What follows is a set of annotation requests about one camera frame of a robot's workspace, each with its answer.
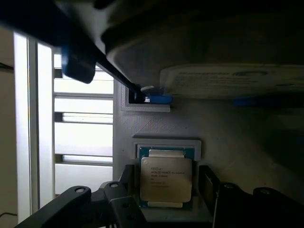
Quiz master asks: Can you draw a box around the Intel CPU with silver lid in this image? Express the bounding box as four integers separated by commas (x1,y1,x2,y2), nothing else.
139,146,197,210

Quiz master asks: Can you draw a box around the blue wire plug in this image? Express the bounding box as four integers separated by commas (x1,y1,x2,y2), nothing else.
143,94,173,105

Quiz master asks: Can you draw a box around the grey printed parts rack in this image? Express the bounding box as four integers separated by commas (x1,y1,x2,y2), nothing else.
113,78,304,224

